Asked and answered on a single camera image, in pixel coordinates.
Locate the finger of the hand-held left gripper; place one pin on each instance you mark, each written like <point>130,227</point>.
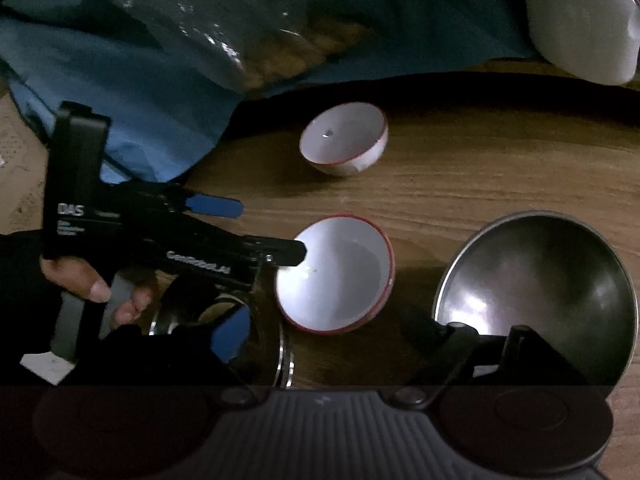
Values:
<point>215,205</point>
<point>280,250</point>

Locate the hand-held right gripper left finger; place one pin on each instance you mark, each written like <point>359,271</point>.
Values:
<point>235,332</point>

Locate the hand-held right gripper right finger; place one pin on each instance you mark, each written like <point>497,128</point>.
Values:
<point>425,330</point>

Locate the white bowl with red rim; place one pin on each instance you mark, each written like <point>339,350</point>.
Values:
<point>335,285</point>

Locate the steel bowl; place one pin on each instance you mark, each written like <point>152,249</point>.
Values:
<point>550,280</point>

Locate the white bowl with dark speck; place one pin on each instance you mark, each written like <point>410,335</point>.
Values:
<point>350,130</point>

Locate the person's left hand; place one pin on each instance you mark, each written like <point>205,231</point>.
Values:
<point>85,282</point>

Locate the plain blue cloth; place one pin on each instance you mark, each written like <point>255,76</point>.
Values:
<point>150,125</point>

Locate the clear bag of snacks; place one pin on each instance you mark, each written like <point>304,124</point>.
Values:
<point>280,55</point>

